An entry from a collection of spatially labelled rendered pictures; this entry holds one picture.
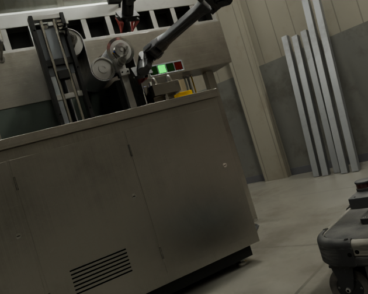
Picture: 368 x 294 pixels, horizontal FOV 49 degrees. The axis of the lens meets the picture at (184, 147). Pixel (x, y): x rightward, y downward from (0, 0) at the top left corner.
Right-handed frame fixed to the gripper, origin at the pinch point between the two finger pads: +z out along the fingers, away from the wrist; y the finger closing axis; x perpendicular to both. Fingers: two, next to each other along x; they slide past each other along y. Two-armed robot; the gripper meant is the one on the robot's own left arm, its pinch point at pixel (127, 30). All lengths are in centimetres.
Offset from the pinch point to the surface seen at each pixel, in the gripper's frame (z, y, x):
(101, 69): 18.6, -14.3, -3.1
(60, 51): 4.9, -34.6, -2.6
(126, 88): 23.5, -6.0, -16.2
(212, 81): 62, 79, 21
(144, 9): 16, 35, 51
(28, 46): 29, -40, 47
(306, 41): 81, 227, 73
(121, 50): 11.6, -1.9, 0.9
